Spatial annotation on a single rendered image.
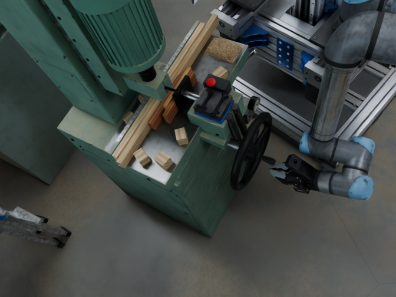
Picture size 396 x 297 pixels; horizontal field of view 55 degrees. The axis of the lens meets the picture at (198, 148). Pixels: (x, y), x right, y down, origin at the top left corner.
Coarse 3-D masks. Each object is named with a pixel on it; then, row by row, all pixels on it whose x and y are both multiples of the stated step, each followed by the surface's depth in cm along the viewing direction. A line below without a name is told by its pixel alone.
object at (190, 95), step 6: (186, 78) 125; (180, 84) 124; (186, 84) 126; (186, 90) 128; (192, 90) 132; (174, 96) 123; (180, 96) 125; (186, 96) 126; (192, 96) 125; (198, 96) 125; (180, 102) 127; (186, 102) 131; (180, 108) 129
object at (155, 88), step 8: (160, 72) 118; (128, 80) 120; (136, 80) 119; (152, 80) 118; (160, 80) 117; (168, 80) 120; (136, 88) 123; (144, 88) 120; (152, 88) 117; (160, 88) 118; (152, 96) 122; (160, 96) 120
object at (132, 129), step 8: (200, 24) 140; (200, 32) 140; (192, 40) 138; (184, 48) 136; (184, 56) 136; (176, 64) 134; (168, 72) 133; (152, 104) 129; (144, 112) 128; (136, 120) 127; (136, 128) 126; (128, 136) 124; (120, 144) 124; (120, 152) 123
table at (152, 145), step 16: (192, 64) 139; (208, 64) 138; (224, 64) 136; (240, 64) 139; (160, 128) 129; (176, 128) 128; (192, 128) 127; (144, 144) 128; (160, 144) 127; (176, 144) 126; (192, 144) 127; (224, 144) 126; (176, 160) 123; (144, 176) 125; (160, 176) 122; (176, 176) 125
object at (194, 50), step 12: (216, 24) 144; (204, 36) 139; (192, 48) 137; (192, 60) 138; (180, 72) 134; (144, 120) 127; (144, 132) 127; (132, 144) 124; (120, 156) 123; (132, 156) 126
